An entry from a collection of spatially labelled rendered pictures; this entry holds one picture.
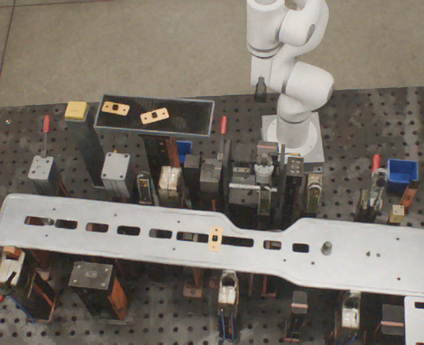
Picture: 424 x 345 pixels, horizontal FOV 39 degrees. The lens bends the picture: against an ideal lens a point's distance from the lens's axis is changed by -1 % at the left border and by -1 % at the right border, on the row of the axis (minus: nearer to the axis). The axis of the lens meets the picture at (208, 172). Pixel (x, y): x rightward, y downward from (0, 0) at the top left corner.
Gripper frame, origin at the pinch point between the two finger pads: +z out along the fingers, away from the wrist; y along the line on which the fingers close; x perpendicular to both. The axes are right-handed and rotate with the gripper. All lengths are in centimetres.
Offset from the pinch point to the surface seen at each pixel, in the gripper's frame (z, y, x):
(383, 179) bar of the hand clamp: 23.6, 11.2, 36.0
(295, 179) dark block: 35.0, 7.0, 11.6
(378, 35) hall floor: 145, -163, 60
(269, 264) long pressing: 45, 32, 6
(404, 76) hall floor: 145, -132, 74
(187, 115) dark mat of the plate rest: 28.7, -9.3, -23.7
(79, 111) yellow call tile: 29, -8, -59
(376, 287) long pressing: 45, 36, 38
